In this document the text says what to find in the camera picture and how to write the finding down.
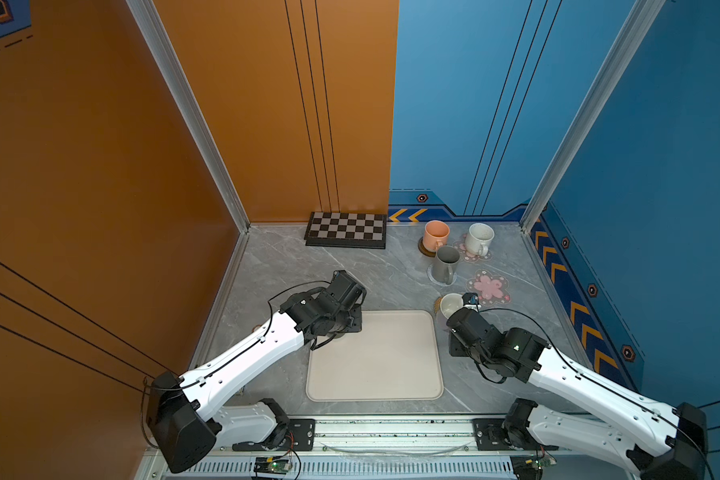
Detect pink flower coaster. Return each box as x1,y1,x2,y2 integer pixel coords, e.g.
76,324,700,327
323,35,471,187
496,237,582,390
467,270,511,307
455,234,493,263

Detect white mug purple handle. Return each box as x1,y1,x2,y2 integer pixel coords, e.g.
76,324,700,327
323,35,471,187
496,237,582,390
438,293,464,320

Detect beige rectangular serving tray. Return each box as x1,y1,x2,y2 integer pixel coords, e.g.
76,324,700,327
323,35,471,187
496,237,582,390
306,310,444,402

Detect grey green mug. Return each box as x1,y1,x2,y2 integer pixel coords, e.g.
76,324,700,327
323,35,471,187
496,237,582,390
430,245,461,281

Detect brown wooden round coaster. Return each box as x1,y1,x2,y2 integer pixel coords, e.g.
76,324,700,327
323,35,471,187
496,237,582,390
417,238,435,257

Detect cream white mug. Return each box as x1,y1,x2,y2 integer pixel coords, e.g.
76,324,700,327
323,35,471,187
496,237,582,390
465,223,495,258

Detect orange peach mug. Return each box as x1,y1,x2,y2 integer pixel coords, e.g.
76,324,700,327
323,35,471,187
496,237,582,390
422,220,450,253

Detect blue woven round coaster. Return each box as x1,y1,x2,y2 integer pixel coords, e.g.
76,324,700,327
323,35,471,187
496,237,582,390
427,269,458,287

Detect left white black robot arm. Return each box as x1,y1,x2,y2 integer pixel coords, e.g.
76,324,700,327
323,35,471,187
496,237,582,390
141,270,367,474

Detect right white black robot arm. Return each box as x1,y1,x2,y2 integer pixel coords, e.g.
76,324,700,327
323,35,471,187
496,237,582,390
446,308,714,479

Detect black white chessboard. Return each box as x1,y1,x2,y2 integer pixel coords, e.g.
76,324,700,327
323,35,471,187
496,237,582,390
304,212,387,249

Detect left green circuit board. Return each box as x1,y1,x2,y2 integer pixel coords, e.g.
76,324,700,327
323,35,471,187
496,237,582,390
253,457,292,477

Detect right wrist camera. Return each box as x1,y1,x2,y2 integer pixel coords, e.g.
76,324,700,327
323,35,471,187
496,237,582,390
461,292,480,311

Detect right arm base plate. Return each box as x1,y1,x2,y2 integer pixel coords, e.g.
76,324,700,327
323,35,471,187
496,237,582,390
472,418,559,451

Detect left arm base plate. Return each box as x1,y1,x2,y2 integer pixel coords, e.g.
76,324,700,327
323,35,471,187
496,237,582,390
232,419,316,452

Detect aluminium front frame rail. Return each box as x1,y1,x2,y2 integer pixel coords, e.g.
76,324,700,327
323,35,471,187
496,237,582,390
133,413,664,480

